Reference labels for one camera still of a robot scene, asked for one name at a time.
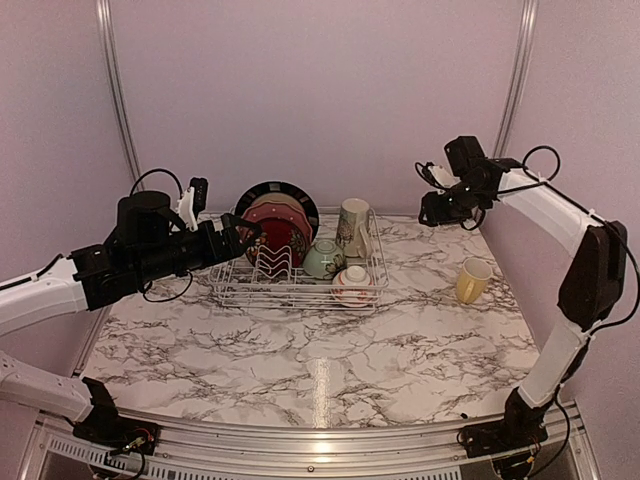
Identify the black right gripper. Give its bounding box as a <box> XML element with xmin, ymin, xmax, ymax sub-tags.
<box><xmin>419</xmin><ymin>178</ymin><xmax>489</xmax><ymax>227</ymax></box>

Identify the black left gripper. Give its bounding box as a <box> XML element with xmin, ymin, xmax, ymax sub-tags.
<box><xmin>134</xmin><ymin>212</ymin><xmax>263</xmax><ymax>285</ymax></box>

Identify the red floral plate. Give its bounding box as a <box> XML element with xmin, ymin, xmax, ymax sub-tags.
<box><xmin>245</xmin><ymin>217</ymin><xmax>310</xmax><ymax>267</ymax></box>

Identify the tall seashell ceramic mug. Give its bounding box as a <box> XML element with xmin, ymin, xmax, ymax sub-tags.
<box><xmin>336</xmin><ymin>198</ymin><xmax>373</xmax><ymax>259</ymax></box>

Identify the yellow ceramic mug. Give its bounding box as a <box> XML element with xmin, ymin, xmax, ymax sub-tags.
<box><xmin>456</xmin><ymin>257</ymin><xmax>493</xmax><ymax>304</ymax></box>

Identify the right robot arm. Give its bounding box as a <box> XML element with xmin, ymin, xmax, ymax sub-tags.
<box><xmin>414</xmin><ymin>136</ymin><xmax>634</xmax><ymax>448</ymax></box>

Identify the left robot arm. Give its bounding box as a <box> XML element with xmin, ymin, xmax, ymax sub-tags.
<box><xmin>1</xmin><ymin>188</ymin><xmax>262</xmax><ymax>445</ymax></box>

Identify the pink dotted scalloped plate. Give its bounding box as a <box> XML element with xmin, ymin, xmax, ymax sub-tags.
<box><xmin>241</xmin><ymin>194</ymin><xmax>312</xmax><ymax>246</ymax></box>

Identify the black striped large plate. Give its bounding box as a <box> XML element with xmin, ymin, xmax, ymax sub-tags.
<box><xmin>234</xmin><ymin>180</ymin><xmax>319</xmax><ymax>240</ymax></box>

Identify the light green floral bowl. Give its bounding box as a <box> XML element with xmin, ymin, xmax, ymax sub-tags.
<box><xmin>302</xmin><ymin>239</ymin><xmax>347</xmax><ymax>280</ymax></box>

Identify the white red patterned bowl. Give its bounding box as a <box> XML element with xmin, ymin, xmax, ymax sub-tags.
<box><xmin>331</xmin><ymin>265</ymin><xmax>374</xmax><ymax>308</ymax></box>

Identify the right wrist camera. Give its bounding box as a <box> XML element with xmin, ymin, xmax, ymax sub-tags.
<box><xmin>414</xmin><ymin>162</ymin><xmax>458</xmax><ymax>190</ymax></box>

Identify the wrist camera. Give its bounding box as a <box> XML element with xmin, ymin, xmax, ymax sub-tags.
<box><xmin>414</xmin><ymin>162</ymin><xmax>458</xmax><ymax>190</ymax></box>
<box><xmin>176</xmin><ymin>177</ymin><xmax>209</xmax><ymax>232</ymax></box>

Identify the white wire dish rack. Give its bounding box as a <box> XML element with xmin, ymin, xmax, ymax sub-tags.
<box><xmin>208</xmin><ymin>209</ymin><xmax>389</xmax><ymax>311</ymax></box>

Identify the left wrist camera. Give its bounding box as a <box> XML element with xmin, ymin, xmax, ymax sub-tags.
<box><xmin>176</xmin><ymin>177</ymin><xmax>209</xmax><ymax>232</ymax></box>

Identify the right aluminium frame post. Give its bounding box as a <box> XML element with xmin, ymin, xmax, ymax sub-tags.
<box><xmin>492</xmin><ymin>0</ymin><xmax>539</xmax><ymax>157</ymax></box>

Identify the aluminium frame post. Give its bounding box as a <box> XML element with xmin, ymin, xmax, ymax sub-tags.
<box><xmin>95</xmin><ymin>0</ymin><xmax>146</xmax><ymax>193</ymax></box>
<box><xmin>492</xmin><ymin>0</ymin><xmax>539</xmax><ymax>157</ymax></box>

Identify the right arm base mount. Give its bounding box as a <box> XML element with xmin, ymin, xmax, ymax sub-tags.
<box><xmin>456</xmin><ymin>388</ymin><xmax>554</xmax><ymax>458</ymax></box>

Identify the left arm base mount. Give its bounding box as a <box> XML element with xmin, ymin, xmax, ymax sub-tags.
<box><xmin>72</xmin><ymin>377</ymin><xmax>159</xmax><ymax>456</ymax></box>

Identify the left aluminium frame post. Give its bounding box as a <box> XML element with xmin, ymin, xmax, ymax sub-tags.
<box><xmin>95</xmin><ymin>0</ymin><xmax>146</xmax><ymax>193</ymax></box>

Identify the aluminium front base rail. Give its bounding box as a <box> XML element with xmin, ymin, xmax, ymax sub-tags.
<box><xmin>29</xmin><ymin>407</ymin><xmax>604</xmax><ymax>480</ymax></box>

